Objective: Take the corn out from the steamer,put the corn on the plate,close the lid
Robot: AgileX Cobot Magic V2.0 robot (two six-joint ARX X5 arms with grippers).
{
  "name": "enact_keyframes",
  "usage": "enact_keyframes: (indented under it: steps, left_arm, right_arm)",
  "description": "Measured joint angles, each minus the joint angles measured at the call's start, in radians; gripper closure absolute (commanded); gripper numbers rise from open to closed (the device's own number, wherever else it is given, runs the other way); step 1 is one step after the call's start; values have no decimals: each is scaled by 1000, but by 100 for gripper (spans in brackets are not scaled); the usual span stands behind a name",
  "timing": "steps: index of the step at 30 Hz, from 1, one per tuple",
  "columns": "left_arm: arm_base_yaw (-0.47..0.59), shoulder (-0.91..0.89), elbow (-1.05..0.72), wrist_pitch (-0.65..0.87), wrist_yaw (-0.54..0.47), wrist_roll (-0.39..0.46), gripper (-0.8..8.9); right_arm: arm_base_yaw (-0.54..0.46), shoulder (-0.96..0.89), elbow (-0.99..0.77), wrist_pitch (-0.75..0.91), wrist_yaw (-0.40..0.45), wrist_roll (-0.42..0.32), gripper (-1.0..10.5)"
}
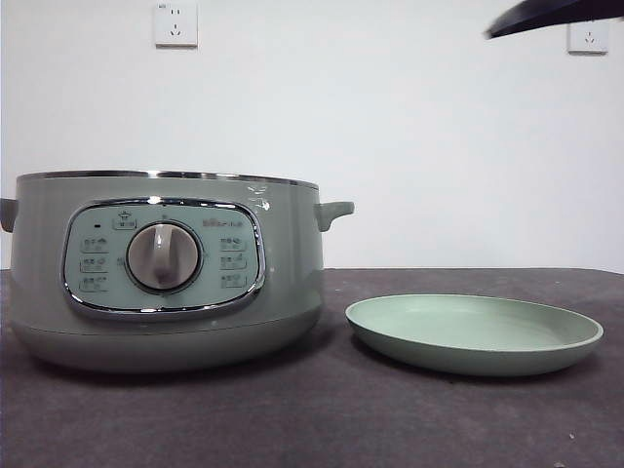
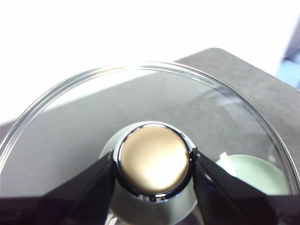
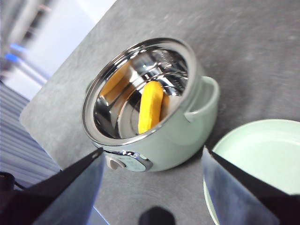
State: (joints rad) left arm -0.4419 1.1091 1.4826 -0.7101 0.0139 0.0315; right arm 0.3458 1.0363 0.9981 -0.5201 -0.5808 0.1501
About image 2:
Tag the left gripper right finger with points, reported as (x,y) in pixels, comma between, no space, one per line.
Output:
(234,201)

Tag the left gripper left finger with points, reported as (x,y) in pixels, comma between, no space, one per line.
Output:
(70,201)

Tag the glass lid with green knob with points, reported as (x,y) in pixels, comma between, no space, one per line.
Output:
(152,159)

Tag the pale green round plate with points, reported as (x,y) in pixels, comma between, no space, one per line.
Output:
(255,173)

